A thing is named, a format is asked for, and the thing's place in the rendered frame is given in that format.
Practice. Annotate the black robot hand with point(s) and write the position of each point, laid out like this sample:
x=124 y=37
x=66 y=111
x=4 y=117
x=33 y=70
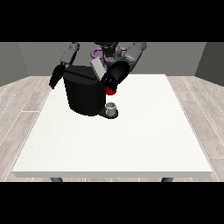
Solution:
x=115 y=73
x=56 y=75

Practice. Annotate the small grey cup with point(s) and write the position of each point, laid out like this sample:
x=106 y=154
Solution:
x=111 y=108

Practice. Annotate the dark table leg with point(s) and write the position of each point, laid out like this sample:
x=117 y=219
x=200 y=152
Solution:
x=56 y=179
x=167 y=179

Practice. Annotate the black coffee machine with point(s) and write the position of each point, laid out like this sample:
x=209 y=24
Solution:
x=84 y=92

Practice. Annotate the pale grey machine lid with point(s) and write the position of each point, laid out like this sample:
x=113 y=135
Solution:
x=97 y=68

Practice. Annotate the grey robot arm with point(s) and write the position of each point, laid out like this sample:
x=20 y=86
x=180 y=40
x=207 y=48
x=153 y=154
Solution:
x=134 y=55
x=69 y=54

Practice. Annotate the grey robot trunk purple rings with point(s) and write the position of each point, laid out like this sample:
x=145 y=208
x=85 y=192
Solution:
x=106 y=51

